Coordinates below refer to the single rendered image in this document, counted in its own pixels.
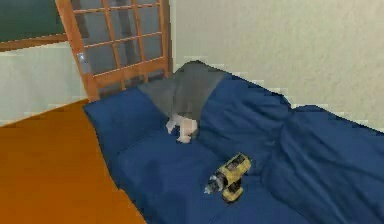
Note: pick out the dark green framed picture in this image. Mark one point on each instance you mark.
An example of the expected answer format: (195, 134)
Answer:
(26, 20)

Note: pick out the grey cloth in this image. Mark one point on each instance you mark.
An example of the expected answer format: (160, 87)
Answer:
(186, 90)

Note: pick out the blue sofa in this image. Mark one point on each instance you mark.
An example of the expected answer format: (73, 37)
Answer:
(300, 160)

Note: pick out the yellow power drill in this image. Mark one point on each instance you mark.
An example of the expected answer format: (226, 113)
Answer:
(231, 178)

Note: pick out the wooden lattice room door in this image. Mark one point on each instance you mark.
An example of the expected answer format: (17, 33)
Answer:
(116, 40)

